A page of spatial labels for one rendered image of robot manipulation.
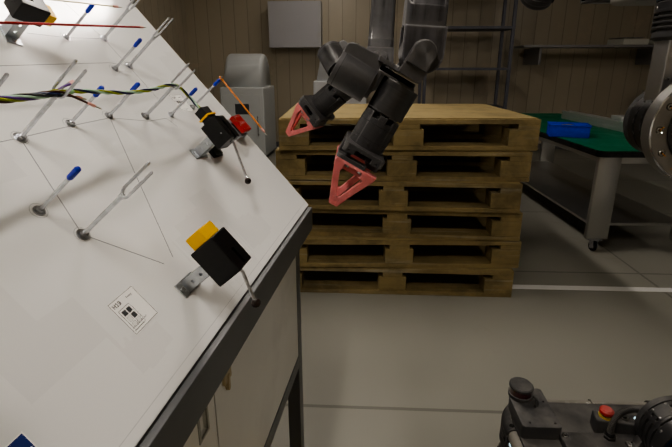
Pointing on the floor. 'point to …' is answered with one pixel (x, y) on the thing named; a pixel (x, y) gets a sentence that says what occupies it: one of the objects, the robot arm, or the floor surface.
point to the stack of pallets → (417, 200)
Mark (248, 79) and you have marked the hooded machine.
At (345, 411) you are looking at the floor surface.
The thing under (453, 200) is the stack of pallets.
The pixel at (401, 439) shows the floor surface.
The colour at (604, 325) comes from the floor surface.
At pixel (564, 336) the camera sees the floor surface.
